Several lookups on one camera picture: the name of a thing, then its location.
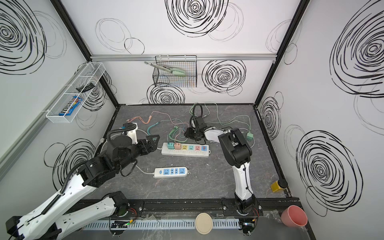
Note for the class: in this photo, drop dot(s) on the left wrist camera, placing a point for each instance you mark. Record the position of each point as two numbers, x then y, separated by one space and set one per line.
130 130

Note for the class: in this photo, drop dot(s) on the teal plug adapter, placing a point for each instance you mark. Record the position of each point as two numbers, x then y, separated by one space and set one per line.
170 146

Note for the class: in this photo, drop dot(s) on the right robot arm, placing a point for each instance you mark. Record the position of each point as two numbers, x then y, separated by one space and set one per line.
237 153

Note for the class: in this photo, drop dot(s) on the green plug adapter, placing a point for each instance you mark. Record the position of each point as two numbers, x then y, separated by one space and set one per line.
249 136

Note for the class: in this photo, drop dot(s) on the yellow block with black cap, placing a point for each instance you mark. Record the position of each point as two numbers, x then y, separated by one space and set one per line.
279 185

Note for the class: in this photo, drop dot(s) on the short blue power strip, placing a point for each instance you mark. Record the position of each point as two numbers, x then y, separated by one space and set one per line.
171 172

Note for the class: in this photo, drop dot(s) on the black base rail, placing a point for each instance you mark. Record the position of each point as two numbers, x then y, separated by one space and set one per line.
225 207

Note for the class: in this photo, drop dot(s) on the black wire basket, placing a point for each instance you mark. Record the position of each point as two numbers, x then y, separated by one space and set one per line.
188 63

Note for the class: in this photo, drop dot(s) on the clear wall shelf basket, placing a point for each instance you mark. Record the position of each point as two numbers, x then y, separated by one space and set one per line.
93 100

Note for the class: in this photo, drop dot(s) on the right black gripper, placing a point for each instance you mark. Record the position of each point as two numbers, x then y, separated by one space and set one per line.
196 130

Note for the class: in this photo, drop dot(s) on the white slotted cable duct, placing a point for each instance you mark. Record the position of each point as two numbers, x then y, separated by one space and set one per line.
114 225

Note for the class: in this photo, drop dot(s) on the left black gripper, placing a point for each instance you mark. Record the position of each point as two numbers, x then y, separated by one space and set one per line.
147 144

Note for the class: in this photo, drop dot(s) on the pink cup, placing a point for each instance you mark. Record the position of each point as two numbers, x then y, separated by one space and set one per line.
294 217

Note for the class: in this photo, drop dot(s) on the black remote control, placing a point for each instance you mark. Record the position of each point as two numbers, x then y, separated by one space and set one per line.
85 88

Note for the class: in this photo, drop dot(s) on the pink plug adapter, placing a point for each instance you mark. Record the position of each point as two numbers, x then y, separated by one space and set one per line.
177 146

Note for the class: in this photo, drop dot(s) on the blue candy packet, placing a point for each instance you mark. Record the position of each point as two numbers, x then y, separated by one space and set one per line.
71 106

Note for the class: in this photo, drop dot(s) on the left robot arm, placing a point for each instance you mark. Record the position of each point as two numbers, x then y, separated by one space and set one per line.
51 221

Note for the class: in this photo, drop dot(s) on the long colourful power strip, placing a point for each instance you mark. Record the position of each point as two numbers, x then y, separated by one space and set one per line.
188 150

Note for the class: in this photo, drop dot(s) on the green tongs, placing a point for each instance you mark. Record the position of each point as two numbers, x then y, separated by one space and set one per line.
173 71

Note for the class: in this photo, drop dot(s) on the beige round lid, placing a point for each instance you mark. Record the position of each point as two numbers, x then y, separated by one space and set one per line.
204 223

